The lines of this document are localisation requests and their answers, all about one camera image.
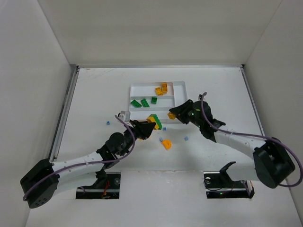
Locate yellow large duplo brick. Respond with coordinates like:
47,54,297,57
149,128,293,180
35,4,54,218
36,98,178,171
167,112,176,120

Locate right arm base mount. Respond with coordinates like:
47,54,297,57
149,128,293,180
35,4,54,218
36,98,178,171
203,161,255,199

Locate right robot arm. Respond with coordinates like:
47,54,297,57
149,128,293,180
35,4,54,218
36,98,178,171
169,94,297,189

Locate white compartment tray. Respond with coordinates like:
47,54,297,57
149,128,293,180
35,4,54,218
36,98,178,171
129,81,187,122

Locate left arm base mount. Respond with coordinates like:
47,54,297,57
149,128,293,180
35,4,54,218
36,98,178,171
75,172,121,200

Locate green thin lego plate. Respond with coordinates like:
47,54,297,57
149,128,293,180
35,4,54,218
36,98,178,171
130,100,142,108

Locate orange D-shaped arch brick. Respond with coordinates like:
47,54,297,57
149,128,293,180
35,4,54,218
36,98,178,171
161,140,172,150

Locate yellow rounded ladybug brick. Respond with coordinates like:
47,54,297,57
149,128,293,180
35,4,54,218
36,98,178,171
161,82,168,94

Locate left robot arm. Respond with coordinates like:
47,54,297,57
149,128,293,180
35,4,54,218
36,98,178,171
20,120,156,209

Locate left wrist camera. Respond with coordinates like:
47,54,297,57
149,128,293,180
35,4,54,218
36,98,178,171
118,111,131,122

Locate yellow long duplo brick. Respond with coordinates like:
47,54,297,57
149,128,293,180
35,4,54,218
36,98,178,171
155,87,163,96

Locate green square duplo brick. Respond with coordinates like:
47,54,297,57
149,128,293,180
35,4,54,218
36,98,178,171
151,97,157,105

